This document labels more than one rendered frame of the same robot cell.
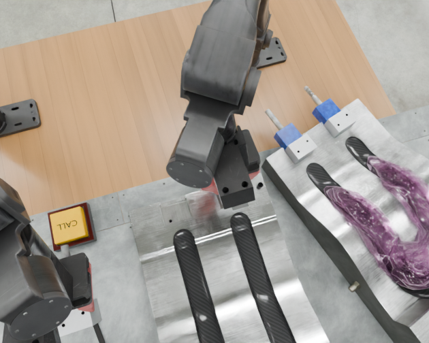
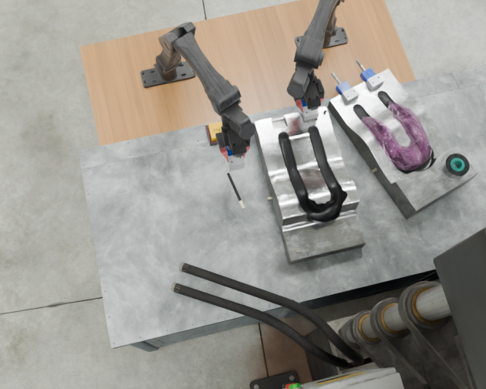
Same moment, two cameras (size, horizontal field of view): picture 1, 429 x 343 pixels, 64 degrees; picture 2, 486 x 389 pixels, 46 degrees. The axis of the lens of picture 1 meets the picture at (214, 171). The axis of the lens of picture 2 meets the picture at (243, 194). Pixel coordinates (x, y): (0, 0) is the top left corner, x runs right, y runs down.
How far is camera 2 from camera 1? 141 cm
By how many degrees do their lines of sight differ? 2
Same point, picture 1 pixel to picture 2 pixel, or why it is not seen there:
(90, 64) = (223, 40)
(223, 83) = (311, 56)
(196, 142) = (300, 77)
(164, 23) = (269, 15)
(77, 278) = not seen: hidden behind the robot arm
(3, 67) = not seen: hidden behind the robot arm
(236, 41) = (316, 42)
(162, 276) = (271, 153)
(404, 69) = (477, 49)
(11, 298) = (244, 120)
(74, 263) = not seen: hidden behind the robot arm
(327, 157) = (366, 101)
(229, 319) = (305, 174)
